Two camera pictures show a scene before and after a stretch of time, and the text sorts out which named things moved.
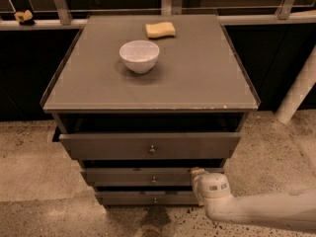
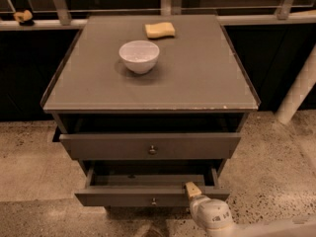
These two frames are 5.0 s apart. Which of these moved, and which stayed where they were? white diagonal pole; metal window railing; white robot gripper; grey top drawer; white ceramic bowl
Moved: white robot gripper
Stayed: metal window railing; white ceramic bowl; white diagonal pole; grey top drawer
